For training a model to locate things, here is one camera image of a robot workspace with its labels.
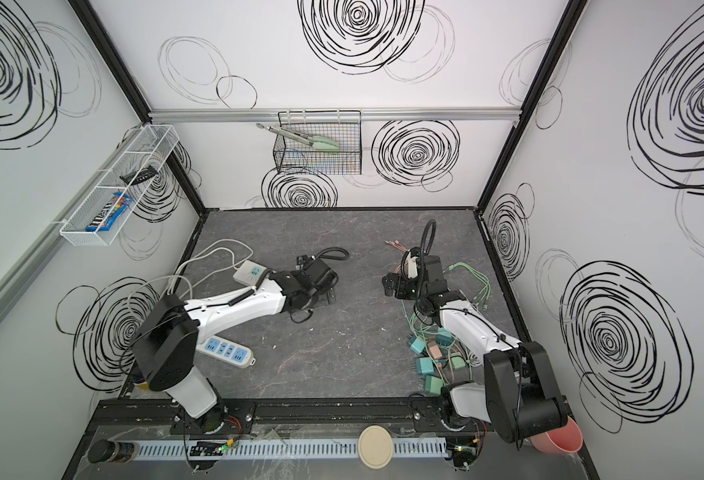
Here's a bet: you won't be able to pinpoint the black wire wall basket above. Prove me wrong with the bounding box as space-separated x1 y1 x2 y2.
268 109 363 175

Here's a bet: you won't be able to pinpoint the pink plastic cup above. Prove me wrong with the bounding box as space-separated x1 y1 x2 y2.
531 417 584 455

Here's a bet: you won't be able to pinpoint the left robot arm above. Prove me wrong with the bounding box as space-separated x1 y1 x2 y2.
129 255 339 420

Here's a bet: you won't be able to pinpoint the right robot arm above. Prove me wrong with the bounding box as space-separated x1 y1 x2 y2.
382 248 569 443

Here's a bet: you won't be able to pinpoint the black cylindrical jar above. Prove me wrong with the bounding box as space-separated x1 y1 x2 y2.
87 439 140 464

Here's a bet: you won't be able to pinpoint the blue candy packet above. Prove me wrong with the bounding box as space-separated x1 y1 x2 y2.
85 192 133 232

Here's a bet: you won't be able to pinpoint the white multicolour power strip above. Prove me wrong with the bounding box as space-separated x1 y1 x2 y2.
233 260 268 286

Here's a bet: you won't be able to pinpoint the green charger plug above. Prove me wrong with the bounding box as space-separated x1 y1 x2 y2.
423 375 445 396
449 355 468 370

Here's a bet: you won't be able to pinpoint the teal charging cable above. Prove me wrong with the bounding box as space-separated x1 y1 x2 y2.
399 296 449 349

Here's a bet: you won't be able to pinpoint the black remote control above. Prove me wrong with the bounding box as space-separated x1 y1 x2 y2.
120 165 158 186

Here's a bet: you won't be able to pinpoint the beige round lid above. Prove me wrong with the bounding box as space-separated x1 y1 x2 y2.
358 425 395 470

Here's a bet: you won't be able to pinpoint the green kitchen tongs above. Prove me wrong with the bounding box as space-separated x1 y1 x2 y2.
256 123 341 153

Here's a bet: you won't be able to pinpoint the green charger plug right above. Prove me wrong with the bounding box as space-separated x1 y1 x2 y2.
449 355 468 370

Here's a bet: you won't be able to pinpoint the white slotted cable duct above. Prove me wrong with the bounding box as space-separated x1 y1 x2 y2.
132 437 449 462

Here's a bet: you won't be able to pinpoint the light green charging cable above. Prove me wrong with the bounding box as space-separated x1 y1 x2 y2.
446 261 494 313

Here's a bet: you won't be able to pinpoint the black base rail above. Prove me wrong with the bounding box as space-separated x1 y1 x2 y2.
90 395 449 430

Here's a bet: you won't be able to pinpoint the white blue power strip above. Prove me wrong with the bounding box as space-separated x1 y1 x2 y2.
196 335 256 368

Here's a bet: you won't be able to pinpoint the light teal charger plug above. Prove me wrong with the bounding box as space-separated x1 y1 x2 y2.
415 357 436 375

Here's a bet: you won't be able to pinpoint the white wire wall shelf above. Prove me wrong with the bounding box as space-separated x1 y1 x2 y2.
59 125 179 247

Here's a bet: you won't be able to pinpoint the pink charger plug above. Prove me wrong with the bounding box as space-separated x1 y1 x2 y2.
426 341 444 361

